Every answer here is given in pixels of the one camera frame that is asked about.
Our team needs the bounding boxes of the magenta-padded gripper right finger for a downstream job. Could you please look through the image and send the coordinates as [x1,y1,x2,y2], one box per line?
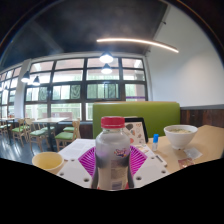
[128,145,171,189]

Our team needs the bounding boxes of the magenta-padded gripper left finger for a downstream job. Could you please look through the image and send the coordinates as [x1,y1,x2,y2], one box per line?
[56,146,98,190]

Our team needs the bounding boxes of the clear red-capped drink bottle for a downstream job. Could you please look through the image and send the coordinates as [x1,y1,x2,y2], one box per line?
[91,115,135,191]

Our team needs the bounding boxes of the white paper sheet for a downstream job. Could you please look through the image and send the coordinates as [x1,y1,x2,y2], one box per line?
[58,138,97,162]

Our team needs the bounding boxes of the pale yellow mug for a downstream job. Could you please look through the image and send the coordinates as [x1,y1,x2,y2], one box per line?
[31,151,65,175]

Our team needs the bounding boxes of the small blue-capped white bottle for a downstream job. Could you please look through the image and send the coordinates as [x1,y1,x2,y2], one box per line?
[152,133,160,152]

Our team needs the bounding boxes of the white ceramic bowl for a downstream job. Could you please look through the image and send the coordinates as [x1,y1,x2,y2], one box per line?
[163,124,199,150]

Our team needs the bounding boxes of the group of green-seated wooden chairs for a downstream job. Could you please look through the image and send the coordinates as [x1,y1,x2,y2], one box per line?
[0,117,82,152]

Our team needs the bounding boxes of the green upholstered bench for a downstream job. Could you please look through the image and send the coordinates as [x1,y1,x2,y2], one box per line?
[92,101,181,139]

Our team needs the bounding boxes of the wooden dining table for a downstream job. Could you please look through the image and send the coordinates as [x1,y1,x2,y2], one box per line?
[0,116,16,144]
[32,116,70,151]

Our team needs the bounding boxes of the large black-framed window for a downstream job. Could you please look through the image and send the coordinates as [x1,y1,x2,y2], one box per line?
[0,57,149,122]

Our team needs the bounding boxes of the group of dark pendant lamps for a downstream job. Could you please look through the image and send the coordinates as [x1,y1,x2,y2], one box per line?
[20,50,115,87]

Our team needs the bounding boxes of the curved linear ceiling light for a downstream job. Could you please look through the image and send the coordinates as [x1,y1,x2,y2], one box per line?
[96,37,180,54]

